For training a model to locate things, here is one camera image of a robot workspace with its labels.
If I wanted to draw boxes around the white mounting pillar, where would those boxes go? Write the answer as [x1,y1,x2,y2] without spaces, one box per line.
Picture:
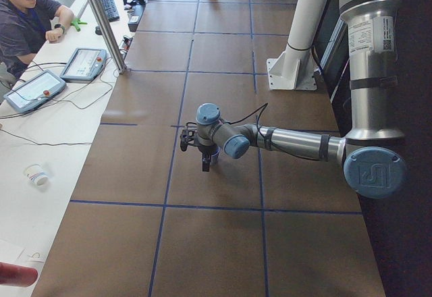
[267,0,327,90]

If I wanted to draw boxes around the aluminium frame post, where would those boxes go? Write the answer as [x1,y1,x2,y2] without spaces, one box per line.
[88,0,127,74]

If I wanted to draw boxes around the blue ribbed paper cup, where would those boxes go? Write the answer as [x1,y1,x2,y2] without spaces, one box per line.
[210,147,221,165]

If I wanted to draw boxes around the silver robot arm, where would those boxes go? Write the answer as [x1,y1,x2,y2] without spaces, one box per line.
[181,0,407,199]

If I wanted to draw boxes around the white paper cup on side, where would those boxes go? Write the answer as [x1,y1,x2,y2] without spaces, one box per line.
[23,164,49,187]

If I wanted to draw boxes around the seated person in grey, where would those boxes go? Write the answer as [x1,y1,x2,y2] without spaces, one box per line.
[1,0,74,78]

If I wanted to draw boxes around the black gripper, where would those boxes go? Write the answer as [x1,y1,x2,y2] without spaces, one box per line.
[199,144,216,172]

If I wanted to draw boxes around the green plastic clamp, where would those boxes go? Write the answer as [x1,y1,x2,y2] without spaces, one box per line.
[70,18,87,32]

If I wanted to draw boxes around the far teach pendant tablet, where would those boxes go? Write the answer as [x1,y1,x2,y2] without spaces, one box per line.
[59,48,107,83]

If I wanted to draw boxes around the near teach pendant tablet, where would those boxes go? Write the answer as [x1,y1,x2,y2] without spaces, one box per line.
[3,71,66,113]

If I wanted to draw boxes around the black keyboard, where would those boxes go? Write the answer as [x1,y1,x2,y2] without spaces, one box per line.
[100,0,119,22]

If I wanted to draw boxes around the red cylinder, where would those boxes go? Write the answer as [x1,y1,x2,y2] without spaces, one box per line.
[0,263,38,287]

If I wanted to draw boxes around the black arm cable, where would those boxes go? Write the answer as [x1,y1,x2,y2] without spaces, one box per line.
[223,103,325,161]

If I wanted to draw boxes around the teach pendant tablet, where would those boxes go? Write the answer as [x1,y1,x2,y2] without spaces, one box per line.
[59,48,107,83]
[3,71,66,113]

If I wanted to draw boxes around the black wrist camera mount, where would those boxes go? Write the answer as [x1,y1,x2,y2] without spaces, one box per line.
[180,124,198,152]

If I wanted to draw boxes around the brown paper table cover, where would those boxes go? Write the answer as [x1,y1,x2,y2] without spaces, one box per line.
[32,0,387,297]

